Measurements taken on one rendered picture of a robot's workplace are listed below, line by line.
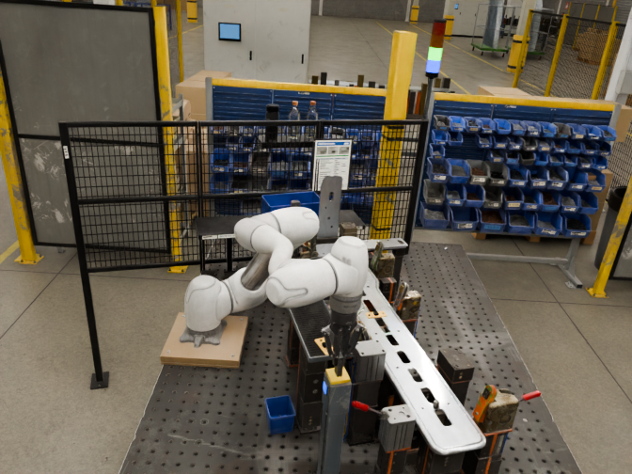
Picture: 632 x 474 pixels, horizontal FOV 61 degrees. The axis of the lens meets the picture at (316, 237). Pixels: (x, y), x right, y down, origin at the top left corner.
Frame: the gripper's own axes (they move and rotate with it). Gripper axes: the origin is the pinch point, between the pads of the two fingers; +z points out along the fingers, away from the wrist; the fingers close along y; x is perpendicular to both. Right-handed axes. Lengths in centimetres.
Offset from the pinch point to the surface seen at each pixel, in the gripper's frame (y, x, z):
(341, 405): 0.9, -3.5, 13.1
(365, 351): 14.6, 14.2, 8.1
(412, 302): 51, 52, 17
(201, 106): 2, 504, 35
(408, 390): 27.7, 4.6, 19.2
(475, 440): 38.5, -19.8, 19.2
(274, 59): 132, 729, 12
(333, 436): -0.6, -2.9, 26.2
